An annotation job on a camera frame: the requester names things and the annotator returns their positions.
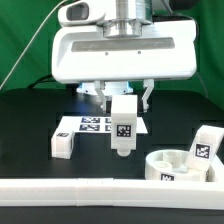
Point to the white L-shaped obstacle frame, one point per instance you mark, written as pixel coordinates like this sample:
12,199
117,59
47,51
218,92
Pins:
117,192

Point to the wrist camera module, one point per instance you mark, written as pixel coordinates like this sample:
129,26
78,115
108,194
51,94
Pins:
82,12

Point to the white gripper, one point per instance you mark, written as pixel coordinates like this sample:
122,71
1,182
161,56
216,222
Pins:
164,51

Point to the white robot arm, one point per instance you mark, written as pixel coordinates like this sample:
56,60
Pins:
126,18

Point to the white marker sheet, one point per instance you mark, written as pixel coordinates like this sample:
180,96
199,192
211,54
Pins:
91,124

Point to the white round stool seat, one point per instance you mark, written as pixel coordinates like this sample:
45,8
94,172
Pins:
169,165

